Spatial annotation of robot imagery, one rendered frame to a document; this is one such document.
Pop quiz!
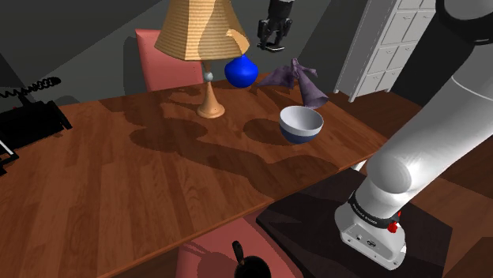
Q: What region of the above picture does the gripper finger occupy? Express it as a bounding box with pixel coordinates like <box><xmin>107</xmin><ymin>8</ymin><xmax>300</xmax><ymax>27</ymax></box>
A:
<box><xmin>256</xmin><ymin>18</ymin><xmax>275</xmax><ymax>51</ymax></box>
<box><xmin>273</xmin><ymin>18</ymin><xmax>293</xmax><ymax>53</ymax></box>

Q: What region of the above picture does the blue round vase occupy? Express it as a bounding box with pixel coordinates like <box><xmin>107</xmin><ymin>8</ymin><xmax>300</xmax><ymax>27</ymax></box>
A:
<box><xmin>224</xmin><ymin>54</ymin><xmax>260</xmax><ymax>89</ymax></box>

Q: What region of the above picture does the purple cloth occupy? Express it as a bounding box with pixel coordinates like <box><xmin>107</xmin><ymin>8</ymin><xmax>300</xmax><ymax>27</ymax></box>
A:
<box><xmin>257</xmin><ymin>57</ymin><xmax>330</xmax><ymax>111</ymax></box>

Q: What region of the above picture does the tan shade table lamp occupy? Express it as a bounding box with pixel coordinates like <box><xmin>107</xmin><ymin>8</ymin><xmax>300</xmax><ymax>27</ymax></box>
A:
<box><xmin>153</xmin><ymin>0</ymin><xmax>251</xmax><ymax>119</ymax></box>

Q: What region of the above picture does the white and blue bowl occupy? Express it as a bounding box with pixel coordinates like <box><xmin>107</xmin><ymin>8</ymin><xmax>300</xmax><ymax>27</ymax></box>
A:
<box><xmin>278</xmin><ymin>105</ymin><xmax>325</xmax><ymax>145</ymax></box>

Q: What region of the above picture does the white chest of drawers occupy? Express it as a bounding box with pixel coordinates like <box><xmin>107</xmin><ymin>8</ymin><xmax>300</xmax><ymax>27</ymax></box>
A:
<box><xmin>333</xmin><ymin>0</ymin><xmax>438</xmax><ymax>103</ymax></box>

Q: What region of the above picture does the red chair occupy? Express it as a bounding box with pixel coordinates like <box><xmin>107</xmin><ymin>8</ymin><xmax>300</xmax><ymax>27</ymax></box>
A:
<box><xmin>134</xmin><ymin>28</ymin><xmax>205</xmax><ymax>93</ymax></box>
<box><xmin>175</xmin><ymin>218</ymin><xmax>305</xmax><ymax>278</ymax></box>

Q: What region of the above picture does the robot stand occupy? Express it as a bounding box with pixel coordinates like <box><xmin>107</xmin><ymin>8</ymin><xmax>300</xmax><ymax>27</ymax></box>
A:
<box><xmin>255</xmin><ymin>168</ymin><xmax>453</xmax><ymax>278</ymax></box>

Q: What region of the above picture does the wooden table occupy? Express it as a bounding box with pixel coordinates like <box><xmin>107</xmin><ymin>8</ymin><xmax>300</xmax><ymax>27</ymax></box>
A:
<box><xmin>0</xmin><ymin>72</ymin><xmax>389</xmax><ymax>278</ymax></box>

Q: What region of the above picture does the black device with coiled cord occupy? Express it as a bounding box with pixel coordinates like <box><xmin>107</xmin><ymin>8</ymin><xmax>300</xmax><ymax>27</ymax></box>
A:
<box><xmin>0</xmin><ymin>76</ymin><xmax>73</xmax><ymax>177</ymax></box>

